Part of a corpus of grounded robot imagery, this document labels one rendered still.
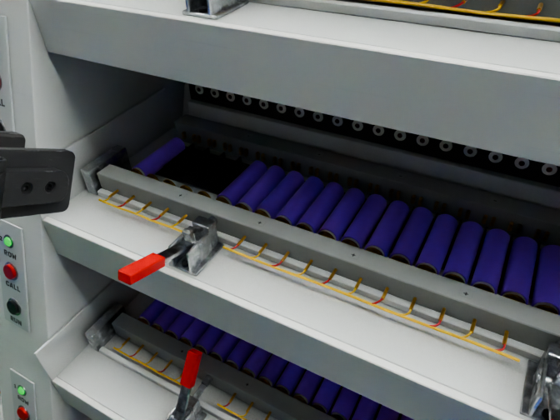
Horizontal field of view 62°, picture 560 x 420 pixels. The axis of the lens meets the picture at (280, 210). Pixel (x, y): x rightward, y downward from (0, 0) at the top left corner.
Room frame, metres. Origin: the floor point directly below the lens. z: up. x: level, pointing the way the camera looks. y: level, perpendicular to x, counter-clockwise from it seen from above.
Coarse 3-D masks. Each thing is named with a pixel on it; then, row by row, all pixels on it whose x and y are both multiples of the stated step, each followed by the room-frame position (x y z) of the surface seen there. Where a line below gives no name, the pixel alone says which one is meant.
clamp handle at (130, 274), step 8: (184, 232) 0.33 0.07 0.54; (184, 240) 0.33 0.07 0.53; (192, 240) 0.33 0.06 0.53; (168, 248) 0.32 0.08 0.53; (176, 248) 0.32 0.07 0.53; (184, 248) 0.32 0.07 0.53; (152, 256) 0.30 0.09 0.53; (160, 256) 0.30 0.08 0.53; (168, 256) 0.30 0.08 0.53; (176, 256) 0.31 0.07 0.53; (136, 264) 0.28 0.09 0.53; (144, 264) 0.28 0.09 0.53; (152, 264) 0.29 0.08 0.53; (160, 264) 0.29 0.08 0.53; (120, 272) 0.27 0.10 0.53; (128, 272) 0.27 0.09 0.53; (136, 272) 0.27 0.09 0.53; (144, 272) 0.28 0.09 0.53; (120, 280) 0.27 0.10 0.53; (128, 280) 0.27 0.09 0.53; (136, 280) 0.27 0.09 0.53
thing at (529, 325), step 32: (128, 192) 0.40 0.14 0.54; (160, 192) 0.39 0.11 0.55; (192, 192) 0.39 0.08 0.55; (160, 224) 0.37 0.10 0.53; (224, 224) 0.36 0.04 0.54; (256, 224) 0.35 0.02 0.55; (288, 224) 0.35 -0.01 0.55; (256, 256) 0.33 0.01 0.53; (288, 256) 0.34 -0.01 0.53; (320, 256) 0.32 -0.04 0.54; (352, 256) 0.31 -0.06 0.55; (384, 288) 0.30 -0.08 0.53; (416, 288) 0.29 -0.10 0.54; (448, 288) 0.29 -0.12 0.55; (416, 320) 0.27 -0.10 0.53; (480, 320) 0.27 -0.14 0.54; (512, 320) 0.26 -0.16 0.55; (544, 320) 0.26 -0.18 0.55
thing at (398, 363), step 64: (128, 128) 0.48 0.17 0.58; (256, 128) 0.49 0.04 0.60; (512, 192) 0.38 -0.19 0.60; (64, 256) 0.40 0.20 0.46; (128, 256) 0.34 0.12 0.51; (256, 320) 0.29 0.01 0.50; (320, 320) 0.28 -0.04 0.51; (384, 320) 0.28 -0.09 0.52; (384, 384) 0.25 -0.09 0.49; (448, 384) 0.24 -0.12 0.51; (512, 384) 0.24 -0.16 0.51
